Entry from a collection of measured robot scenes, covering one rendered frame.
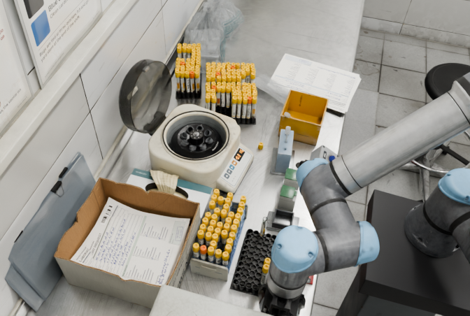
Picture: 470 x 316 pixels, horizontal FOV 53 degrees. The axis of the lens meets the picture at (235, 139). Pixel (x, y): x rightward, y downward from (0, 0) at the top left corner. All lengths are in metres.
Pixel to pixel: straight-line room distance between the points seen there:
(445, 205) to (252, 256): 0.49
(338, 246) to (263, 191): 0.60
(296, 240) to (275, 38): 1.27
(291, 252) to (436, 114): 0.35
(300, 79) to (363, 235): 0.99
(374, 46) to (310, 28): 1.55
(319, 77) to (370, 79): 1.50
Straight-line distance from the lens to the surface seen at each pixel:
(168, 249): 1.26
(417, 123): 0.90
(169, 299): 0.94
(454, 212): 1.22
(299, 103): 1.63
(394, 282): 1.28
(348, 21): 2.16
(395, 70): 3.42
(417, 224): 1.33
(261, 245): 1.31
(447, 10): 3.68
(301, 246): 0.83
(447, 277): 1.35
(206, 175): 1.34
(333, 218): 0.89
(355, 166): 0.91
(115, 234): 1.30
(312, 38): 2.01
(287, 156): 1.41
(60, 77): 1.11
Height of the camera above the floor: 2.03
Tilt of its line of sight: 48 degrees down
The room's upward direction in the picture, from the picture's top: 3 degrees clockwise
